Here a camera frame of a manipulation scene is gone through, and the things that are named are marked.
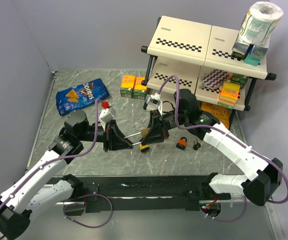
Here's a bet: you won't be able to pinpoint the orange yellow sponge pack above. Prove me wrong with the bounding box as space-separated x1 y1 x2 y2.
217 81 240 109

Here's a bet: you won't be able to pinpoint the beige tiered shelf rack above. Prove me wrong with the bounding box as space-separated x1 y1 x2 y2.
141 16 277 111

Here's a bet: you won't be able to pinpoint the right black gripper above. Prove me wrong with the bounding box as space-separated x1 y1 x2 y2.
139 109 187 147

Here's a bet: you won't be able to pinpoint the right orange green box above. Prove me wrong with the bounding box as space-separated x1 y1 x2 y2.
133 76 147 100

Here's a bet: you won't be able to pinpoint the green box on shelf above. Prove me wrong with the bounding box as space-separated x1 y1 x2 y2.
230 73 249 89

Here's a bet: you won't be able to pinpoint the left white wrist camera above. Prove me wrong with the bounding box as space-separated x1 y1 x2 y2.
98 101 116 129

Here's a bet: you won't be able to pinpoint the orange Honey Dijon bag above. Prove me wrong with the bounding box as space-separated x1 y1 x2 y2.
201 102 231 129

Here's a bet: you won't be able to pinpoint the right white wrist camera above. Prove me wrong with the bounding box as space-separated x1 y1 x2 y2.
143 93 163 115

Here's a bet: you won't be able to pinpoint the orange green box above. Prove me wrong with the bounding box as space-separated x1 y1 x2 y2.
133 76 147 100
120 75 136 99

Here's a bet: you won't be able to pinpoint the purple cable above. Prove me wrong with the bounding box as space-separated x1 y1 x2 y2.
157 74 288 223
0 98 114 240

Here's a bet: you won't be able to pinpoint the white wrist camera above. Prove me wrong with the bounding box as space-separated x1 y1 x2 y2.
98 101 116 129
143 93 163 115

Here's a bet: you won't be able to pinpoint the toilet paper roll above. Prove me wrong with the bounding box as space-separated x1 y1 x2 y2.
239 1 284 45

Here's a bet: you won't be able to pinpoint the orange padlock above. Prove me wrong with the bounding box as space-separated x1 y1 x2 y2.
176 136 187 151

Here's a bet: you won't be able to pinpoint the left orange green box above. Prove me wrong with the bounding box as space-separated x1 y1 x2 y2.
120 75 136 99

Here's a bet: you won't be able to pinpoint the black-headed keys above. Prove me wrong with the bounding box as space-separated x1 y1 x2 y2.
192 138 201 151

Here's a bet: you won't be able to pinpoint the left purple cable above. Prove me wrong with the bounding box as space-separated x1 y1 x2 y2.
0 98 114 240

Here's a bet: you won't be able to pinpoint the patterned oven mitt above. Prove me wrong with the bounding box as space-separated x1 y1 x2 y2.
198 69 230 90

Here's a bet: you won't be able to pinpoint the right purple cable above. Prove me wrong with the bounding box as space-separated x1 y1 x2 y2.
157 74 288 223

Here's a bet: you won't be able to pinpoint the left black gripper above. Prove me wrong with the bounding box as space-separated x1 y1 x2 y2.
79 118 135 152

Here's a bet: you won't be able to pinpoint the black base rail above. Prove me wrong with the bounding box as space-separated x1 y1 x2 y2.
47 174 231 217

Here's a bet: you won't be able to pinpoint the blue Doritos bag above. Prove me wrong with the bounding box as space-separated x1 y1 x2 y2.
55 78 110 116

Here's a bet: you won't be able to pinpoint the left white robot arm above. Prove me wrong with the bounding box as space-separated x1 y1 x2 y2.
0 109 133 240

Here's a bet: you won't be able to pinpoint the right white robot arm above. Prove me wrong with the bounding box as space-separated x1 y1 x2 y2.
142 89 283 206

